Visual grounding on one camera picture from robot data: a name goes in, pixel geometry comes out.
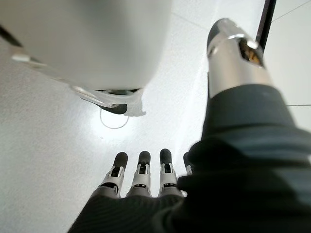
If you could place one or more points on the right black robot foot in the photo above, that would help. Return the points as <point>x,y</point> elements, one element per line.
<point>116,108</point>

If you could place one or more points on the dark floor trim strip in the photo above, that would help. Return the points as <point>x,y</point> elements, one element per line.
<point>266,21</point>

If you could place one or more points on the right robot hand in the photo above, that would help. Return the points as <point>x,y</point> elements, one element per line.
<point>218,194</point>

